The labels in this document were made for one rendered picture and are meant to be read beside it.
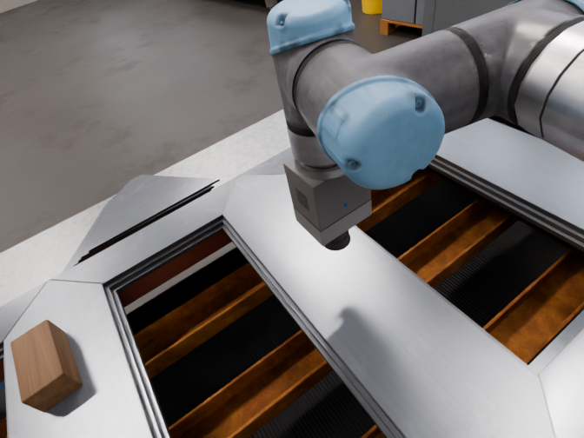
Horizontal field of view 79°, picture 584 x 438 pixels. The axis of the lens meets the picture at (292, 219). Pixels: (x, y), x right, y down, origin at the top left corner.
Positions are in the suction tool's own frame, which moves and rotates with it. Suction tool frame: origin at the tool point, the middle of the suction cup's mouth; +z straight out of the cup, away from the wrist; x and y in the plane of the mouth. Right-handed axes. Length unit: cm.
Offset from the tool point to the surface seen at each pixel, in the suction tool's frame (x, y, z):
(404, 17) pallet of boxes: -208, -234, 78
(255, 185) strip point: -31.3, -0.7, 10.0
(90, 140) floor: -279, 40, 95
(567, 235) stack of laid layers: 17.2, -35.1, 11.8
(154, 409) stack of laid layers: -0.6, 34.7, 11.8
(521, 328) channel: 21.0, -23.8, 26.1
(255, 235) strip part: -18.0, 6.7, 9.9
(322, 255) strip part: -5.6, -0.4, 9.9
